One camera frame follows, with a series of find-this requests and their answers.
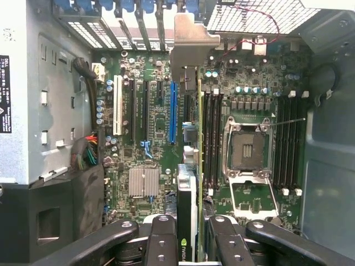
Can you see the silver finned heatsink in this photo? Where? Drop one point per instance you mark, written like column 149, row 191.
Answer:
column 143, row 183

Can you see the green motherboard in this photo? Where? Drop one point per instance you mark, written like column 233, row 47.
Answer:
column 163, row 155

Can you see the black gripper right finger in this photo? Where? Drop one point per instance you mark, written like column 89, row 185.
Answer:
column 233, row 243

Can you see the short black expansion slot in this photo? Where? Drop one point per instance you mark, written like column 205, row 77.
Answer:
column 161, row 90

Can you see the grey power supply unit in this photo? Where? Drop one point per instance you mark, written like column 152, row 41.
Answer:
column 55, row 110

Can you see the blue expansion slot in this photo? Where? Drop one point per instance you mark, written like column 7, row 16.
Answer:
column 173, row 110

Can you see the white power connector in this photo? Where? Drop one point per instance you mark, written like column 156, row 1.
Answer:
column 100, row 73

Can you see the black RAM slot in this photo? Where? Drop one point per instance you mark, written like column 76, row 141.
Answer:
column 215, row 138
column 299, row 144
column 280, row 144
column 221, row 138
column 286, row 144
column 293, row 144
column 210, row 138

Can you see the silver socket cover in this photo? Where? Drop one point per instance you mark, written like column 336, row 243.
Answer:
column 256, row 214

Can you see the thin locking lever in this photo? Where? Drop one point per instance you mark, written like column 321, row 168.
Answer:
column 291, row 122

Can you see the white expansion slot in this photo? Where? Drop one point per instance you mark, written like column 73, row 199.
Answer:
column 117, row 105

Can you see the open black PC case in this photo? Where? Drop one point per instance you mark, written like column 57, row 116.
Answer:
column 327, row 166

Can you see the black plastic shroud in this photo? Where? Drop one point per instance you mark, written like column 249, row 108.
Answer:
column 16, row 221

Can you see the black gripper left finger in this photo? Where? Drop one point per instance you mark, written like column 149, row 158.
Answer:
column 162, row 241

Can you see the CPU socket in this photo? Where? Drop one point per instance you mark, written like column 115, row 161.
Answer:
column 247, row 149

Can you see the silver rear port block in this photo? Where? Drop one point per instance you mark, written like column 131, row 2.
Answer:
column 260, row 47
column 247, row 45

